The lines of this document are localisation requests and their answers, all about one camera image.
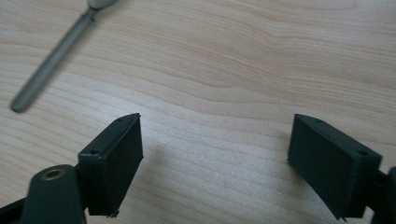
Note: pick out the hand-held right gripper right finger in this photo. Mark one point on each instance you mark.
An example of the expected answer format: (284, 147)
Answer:
(330, 165)

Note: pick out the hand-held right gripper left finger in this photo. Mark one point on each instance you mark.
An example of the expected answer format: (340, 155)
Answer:
(112, 158)

